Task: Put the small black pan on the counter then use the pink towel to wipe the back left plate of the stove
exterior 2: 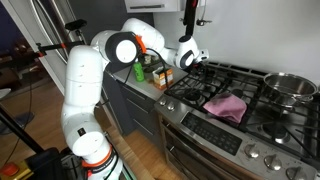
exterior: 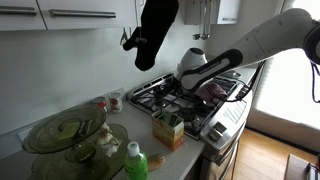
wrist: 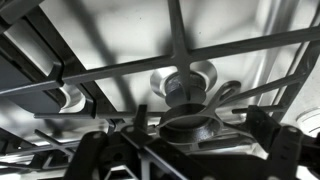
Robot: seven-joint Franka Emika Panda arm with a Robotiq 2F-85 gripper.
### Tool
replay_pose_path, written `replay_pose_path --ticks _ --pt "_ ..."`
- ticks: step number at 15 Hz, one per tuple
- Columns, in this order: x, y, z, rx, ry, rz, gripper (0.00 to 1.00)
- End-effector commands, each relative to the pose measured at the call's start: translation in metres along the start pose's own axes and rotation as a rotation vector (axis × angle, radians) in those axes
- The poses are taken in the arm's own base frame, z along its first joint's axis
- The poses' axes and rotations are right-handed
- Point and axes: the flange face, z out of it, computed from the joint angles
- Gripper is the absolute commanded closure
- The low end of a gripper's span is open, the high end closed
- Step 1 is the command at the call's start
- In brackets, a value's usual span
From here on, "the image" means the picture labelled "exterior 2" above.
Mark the large silver stove knob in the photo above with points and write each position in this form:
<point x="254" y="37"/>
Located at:
<point x="295" y="174"/>
<point x="251" y="151"/>
<point x="272" y="162"/>

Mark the black cast iron grate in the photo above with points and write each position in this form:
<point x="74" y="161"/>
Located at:
<point x="311" y="133"/>
<point x="173" y="90"/>
<point x="242" y="124"/>

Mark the black oven mitt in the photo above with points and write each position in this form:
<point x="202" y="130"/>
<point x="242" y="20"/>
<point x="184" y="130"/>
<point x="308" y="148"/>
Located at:
<point x="190" y="16"/>

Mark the stainless steel pot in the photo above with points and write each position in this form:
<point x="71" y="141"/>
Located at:
<point x="290" y="85"/>

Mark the hanging metal utensil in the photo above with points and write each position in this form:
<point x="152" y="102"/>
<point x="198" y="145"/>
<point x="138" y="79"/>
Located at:
<point x="202" y="22"/>

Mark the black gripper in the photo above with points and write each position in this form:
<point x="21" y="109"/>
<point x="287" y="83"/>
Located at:
<point x="197" y="67"/>

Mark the stainless steel refrigerator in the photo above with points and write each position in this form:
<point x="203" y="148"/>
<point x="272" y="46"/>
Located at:
<point x="50" y="66"/>

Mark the yellow button box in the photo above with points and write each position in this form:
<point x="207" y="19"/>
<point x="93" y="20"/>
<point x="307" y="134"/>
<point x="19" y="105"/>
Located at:
<point x="26" y="168"/>

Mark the small silver stove knob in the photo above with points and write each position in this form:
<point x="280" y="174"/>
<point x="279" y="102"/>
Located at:
<point x="162" y="101"/>
<point x="170" y="106"/>

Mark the black camera clamp arm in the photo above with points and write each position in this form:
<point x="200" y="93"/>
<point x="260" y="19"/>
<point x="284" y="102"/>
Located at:
<point x="61" y="45"/>

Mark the dark grey drawer cabinet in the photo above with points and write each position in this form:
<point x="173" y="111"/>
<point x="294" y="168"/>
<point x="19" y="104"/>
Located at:
<point x="143" y="110"/>

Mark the green plastic bottle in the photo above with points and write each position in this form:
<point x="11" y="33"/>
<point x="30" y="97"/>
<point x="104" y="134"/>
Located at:
<point x="139" y="71"/>

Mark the black tripod leg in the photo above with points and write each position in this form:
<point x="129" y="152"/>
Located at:
<point x="20" y="131"/>

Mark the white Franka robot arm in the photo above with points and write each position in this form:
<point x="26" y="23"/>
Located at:
<point x="83" y="73"/>

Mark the garlic bulb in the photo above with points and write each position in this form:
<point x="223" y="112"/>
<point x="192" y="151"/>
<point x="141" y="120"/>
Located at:
<point x="147" y="60"/>

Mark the dark grey tall panel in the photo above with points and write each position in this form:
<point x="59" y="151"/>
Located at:
<point x="100" y="13"/>

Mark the black equipment box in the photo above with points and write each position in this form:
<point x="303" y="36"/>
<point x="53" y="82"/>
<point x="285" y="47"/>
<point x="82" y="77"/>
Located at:
<point x="45" y="165"/>

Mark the pink towel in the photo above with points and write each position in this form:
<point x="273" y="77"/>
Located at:
<point x="226" y="106"/>

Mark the red emergency stop button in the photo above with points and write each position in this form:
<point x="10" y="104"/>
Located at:
<point x="9" y="169"/>

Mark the stainless steel gas range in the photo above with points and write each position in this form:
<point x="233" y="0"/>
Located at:
<point x="213" y="133"/>

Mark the orange carton box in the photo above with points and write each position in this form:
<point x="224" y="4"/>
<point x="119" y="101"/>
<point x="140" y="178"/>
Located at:
<point x="160" y="80"/>

